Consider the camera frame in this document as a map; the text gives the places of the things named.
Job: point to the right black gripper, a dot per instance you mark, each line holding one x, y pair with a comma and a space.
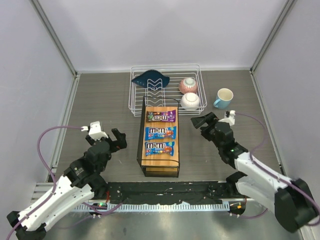
210, 125

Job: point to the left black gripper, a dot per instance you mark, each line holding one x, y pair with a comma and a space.
111, 143

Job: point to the purple candy bag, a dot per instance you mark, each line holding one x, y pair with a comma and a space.
161, 116

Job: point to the blue candy bag long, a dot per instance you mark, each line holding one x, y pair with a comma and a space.
159, 133

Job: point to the blue candy bag short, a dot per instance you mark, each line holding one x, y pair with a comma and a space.
154, 148

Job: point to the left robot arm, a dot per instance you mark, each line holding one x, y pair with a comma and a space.
80, 182

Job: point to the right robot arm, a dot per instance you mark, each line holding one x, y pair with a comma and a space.
290, 200

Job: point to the white bowl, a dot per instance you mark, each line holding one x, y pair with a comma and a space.
190, 101

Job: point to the light blue mug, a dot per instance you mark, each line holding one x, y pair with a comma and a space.
223, 98

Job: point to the pink patterned bowl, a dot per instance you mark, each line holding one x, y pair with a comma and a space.
188, 85

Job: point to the dark blue leaf plate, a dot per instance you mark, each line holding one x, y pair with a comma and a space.
150, 78

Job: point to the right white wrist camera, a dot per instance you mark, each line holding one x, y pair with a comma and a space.
229, 117

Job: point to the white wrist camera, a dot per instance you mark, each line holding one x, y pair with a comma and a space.
229, 117
95, 130

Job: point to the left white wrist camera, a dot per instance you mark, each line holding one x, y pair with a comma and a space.
95, 130

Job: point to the black wire wooden shelf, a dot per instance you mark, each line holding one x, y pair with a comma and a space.
158, 165

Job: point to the white wire dish rack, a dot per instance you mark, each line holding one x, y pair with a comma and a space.
155, 94

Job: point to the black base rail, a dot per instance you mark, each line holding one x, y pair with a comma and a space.
172, 192

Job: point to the white cable duct strip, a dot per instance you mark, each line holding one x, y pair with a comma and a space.
183, 207

